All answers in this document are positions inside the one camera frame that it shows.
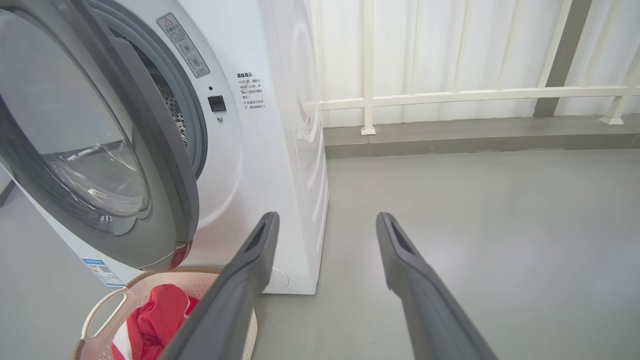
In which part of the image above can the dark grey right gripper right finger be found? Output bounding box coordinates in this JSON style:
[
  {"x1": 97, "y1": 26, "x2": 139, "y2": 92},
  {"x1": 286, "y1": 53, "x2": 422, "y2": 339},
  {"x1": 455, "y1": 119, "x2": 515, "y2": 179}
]
[{"x1": 376, "y1": 212, "x2": 498, "y2": 360}]

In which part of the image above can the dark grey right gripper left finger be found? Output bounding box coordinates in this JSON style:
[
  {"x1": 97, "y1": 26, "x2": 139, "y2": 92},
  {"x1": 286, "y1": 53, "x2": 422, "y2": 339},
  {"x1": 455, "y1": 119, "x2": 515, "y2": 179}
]
[{"x1": 160, "y1": 212, "x2": 280, "y2": 360}]

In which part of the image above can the red and white garment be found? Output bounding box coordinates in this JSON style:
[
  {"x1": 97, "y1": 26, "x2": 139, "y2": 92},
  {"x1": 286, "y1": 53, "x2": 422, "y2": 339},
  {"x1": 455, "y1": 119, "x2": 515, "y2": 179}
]
[{"x1": 111, "y1": 283, "x2": 201, "y2": 360}]

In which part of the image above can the round black glass washer door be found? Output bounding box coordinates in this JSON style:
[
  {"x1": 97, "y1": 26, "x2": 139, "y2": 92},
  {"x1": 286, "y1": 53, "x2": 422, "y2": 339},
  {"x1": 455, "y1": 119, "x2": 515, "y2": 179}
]
[{"x1": 0, "y1": 0, "x2": 201, "y2": 273}]

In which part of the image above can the cream laundry basket brown rim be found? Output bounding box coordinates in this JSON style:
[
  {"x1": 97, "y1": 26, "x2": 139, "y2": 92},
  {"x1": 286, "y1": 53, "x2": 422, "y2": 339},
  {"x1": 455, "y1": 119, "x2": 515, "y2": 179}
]
[{"x1": 72, "y1": 266, "x2": 258, "y2": 360}]

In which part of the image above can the white washing machine body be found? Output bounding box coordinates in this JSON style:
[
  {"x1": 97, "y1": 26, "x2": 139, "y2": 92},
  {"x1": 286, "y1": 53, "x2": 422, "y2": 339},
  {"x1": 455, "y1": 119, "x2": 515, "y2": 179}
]
[{"x1": 0, "y1": 0, "x2": 330, "y2": 296}]

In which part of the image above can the stainless steel washing machine drum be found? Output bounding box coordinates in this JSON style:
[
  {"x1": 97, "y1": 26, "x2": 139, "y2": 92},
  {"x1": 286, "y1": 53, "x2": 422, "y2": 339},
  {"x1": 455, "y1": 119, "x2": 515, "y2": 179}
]
[{"x1": 107, "y1": 27, "x2": 188, "y2": 148}]

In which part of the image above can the round white filter cover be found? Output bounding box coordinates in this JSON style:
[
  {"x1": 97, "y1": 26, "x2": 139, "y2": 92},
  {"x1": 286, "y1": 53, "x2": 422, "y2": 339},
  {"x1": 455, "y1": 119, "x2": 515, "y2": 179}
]
[{"x1": 262, "y1": 266, "x2": 290, "y2": 294}]

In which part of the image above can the blue energy label sticker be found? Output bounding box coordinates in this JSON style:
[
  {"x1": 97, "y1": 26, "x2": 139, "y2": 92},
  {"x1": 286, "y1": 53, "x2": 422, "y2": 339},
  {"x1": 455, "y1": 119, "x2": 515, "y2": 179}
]
[{"x1": 82, "y1": 258, "x2": 126, "y2": 288}]

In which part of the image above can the white metal railing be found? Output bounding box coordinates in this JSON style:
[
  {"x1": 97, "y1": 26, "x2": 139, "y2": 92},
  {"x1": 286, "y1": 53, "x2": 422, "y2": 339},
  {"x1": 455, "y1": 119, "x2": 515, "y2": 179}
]
[{"x1": 310, "y1": 0, "x2": 640, "y2": 136}]

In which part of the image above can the grey warning sticker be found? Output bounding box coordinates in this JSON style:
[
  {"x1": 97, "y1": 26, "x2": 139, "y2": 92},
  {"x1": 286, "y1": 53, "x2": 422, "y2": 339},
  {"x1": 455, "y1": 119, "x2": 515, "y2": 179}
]
[{"x1": 156, "y1": 12, "x2": 211, "y2": 79}]

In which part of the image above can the grey pillar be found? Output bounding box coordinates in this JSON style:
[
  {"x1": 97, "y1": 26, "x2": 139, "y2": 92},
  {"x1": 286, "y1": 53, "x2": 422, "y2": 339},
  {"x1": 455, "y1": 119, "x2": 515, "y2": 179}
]
[{"x1": 532, "y1": 0, "x2": 594, "y2": 119}]

